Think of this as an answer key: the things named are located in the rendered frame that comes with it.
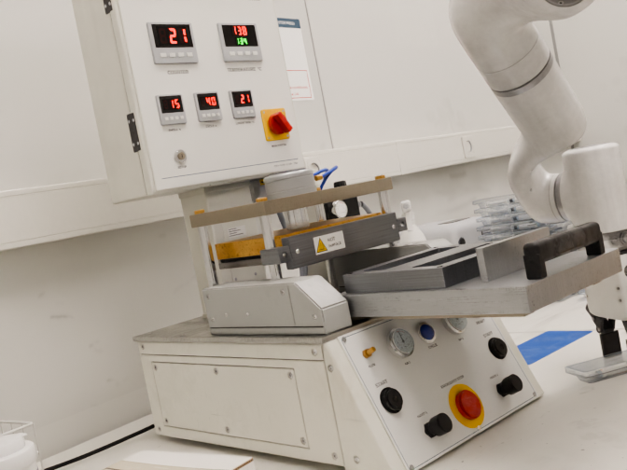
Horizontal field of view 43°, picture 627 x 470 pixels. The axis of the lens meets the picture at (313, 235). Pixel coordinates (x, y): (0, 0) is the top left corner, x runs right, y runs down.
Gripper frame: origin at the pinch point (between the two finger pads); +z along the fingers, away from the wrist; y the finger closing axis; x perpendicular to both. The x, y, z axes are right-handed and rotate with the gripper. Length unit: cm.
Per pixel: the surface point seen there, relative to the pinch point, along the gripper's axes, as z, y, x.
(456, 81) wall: -60, 139, -50
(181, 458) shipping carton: -6, -14, 69
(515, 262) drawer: -19.7, -19.6, 26.2
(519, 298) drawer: -17.3, -29.4, 31.8
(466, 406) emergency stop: -1.0, -9.4, 31.3
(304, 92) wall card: -58, 91, 16
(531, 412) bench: 3.3, -6.3, 20.6
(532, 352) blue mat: 3.3, 22.6, 3.2
